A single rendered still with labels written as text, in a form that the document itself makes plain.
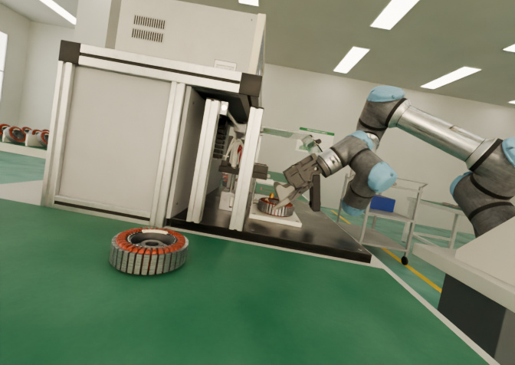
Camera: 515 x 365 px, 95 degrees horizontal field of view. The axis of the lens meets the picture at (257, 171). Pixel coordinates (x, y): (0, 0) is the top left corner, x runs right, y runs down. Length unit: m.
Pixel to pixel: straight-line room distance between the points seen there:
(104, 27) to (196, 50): 4.15
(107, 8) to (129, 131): 4.39
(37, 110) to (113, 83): 7.81
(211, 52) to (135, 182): 0.39
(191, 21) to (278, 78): 5.68
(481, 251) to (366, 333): 0.60
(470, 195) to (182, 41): 0.99
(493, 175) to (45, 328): 1.01
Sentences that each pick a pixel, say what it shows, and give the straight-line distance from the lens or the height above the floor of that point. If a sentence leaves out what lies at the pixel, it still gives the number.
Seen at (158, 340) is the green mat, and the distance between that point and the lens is 0.30.
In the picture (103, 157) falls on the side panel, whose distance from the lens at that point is 0.64.
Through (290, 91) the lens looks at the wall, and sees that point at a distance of 6.32.
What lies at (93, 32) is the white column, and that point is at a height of 2.38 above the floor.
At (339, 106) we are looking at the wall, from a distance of 6.50.
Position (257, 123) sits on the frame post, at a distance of 0.54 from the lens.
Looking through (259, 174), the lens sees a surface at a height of 0.89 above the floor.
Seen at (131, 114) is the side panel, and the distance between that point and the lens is 0.61.
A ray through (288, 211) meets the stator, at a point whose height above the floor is 0.80.
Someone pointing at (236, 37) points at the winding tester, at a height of 1.25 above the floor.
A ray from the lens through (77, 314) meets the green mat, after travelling 0.34.
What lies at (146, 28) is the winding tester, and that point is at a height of 1.23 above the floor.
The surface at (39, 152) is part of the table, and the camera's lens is 2.01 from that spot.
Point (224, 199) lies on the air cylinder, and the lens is 0.72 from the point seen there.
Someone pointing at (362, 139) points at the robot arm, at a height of 1.05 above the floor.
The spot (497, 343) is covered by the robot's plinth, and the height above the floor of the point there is 0.59.
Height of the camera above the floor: 0.94
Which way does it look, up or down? 3 degrees down
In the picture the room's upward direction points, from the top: 10 degrees clockwise
